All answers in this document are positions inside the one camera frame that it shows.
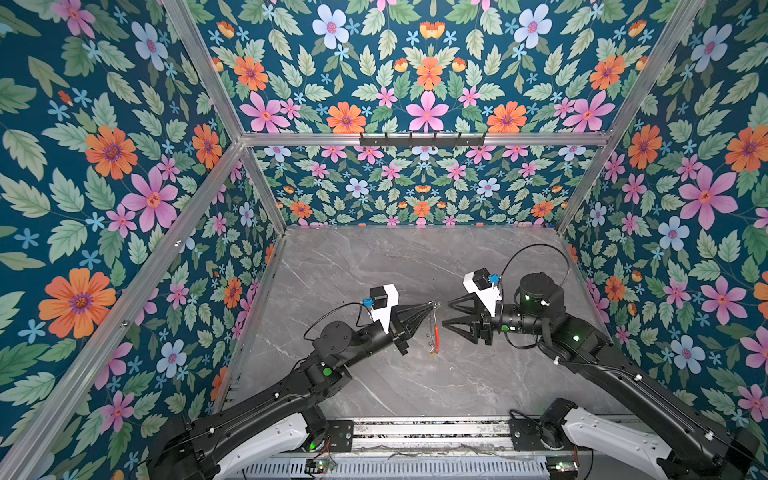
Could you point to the black wall hook rail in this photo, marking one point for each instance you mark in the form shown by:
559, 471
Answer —
439, 140

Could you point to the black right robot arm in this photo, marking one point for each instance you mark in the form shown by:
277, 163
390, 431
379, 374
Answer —
679, 443

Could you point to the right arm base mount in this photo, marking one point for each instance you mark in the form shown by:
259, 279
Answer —
547, 431

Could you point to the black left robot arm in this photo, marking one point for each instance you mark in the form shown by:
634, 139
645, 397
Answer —
285, 416

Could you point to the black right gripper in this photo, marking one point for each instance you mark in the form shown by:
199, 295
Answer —
478, 326

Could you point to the red key tag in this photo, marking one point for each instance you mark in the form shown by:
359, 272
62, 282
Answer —
436, 340

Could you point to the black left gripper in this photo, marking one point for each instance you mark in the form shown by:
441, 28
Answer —
402, 327

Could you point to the silver metal keyring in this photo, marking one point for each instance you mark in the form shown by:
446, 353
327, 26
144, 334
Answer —
432, 322

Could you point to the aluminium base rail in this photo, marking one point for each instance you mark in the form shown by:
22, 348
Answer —
429, 437

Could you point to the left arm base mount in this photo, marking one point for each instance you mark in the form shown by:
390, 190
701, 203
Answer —
334, 436

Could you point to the white perforated cable duct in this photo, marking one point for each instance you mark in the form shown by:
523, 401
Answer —
396, 467

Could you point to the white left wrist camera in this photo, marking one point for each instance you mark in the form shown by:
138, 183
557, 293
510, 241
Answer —
380, 302

